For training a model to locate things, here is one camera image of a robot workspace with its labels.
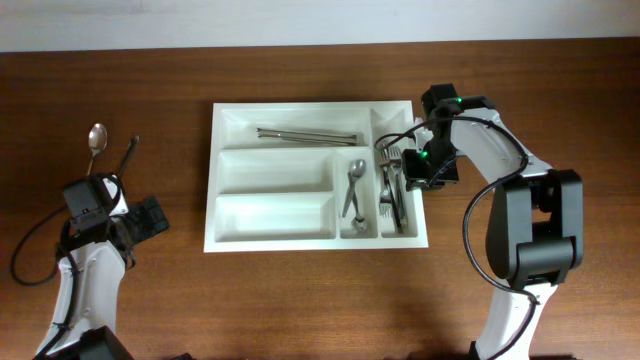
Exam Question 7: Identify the silver fork long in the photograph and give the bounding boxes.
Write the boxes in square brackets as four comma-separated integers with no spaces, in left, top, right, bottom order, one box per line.
[379,141,403,234]

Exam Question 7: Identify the silver fork short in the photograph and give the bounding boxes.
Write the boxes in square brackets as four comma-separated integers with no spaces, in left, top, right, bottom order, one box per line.
[379,170,392,217]

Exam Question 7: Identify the small dark-handled spoon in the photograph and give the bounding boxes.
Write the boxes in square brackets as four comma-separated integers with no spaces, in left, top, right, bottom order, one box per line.
[341,159,367,218]

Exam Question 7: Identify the silver spoon dark handle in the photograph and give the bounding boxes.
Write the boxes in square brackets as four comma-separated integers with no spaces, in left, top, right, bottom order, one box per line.
[116,135,140,178]

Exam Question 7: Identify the small silver teaspoon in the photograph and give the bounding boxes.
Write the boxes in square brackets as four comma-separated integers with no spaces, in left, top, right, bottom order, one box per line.
[351,193,368,233]

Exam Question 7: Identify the white plastic cutlery tray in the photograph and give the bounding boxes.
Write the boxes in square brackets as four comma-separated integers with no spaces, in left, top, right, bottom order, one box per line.
[204,100,428,253]

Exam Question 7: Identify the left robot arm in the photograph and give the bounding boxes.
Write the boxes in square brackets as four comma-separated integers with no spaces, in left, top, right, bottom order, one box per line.
[35,173,170,359]

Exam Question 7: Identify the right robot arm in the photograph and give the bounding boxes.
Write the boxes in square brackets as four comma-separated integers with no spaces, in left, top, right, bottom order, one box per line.
[402,84,584,359]

